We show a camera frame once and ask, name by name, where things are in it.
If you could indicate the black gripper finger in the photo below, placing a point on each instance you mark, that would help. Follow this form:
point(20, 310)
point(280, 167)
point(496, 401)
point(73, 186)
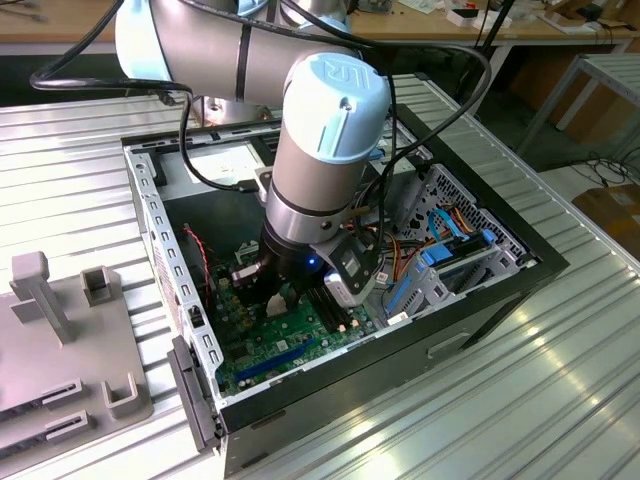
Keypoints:
point(260, 300)
point(296, 296)

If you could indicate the silver CPU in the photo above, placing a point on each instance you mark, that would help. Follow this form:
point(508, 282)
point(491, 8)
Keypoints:
point(276, 306)

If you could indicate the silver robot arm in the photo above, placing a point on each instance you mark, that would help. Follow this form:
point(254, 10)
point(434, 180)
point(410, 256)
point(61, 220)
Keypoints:
point(310, 165)

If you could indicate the black RAM slot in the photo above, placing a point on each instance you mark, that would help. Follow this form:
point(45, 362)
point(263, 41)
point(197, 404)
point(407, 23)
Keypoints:
point(322, 317)
point(328, 317)
point(334, 317)
point(340, 317)

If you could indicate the green motherboard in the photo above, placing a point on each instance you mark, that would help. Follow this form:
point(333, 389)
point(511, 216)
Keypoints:
point(287, 350)

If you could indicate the blue expansion slot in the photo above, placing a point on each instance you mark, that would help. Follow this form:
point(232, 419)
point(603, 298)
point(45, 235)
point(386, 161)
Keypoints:
point(274, 360)

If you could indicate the black open PC case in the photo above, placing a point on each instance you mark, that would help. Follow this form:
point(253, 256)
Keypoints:
point(350, 395)

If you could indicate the grey power supply unit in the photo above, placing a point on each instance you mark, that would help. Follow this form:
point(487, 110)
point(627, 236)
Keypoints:
point(220, 165)

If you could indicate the hard disk in blue carrier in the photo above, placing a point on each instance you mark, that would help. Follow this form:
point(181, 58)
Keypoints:
point(435, 257)

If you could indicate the metal drive cage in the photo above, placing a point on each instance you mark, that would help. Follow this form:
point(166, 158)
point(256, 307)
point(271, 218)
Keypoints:
point(402, 150)

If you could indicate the perforated metal disk bay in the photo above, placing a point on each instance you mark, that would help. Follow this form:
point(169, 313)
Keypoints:
point(445, 182)

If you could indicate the grey parts rack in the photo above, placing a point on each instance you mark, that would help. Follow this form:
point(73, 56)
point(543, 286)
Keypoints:
point(75, 350)

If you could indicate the white flat box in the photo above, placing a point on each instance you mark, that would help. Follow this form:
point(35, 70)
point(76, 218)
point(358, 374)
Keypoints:
point(470, 19)

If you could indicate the cardboard box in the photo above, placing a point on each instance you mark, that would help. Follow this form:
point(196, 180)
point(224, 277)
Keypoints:
point(615, 220)
point(595, 117)

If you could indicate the wooden desk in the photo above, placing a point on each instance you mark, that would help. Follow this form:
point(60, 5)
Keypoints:
point(30, 27)

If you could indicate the metal slat shelf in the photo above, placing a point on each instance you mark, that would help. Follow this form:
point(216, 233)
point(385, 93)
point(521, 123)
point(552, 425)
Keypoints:
point(620, 70)

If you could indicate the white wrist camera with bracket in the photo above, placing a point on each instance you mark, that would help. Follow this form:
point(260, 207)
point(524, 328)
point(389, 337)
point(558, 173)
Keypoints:
point(342, 290)

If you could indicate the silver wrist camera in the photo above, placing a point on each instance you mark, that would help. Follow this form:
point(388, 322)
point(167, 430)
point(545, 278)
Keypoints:
point(262, 185)

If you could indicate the blue plastic rail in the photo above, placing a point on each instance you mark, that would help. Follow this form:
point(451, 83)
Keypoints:
point(397, 297)

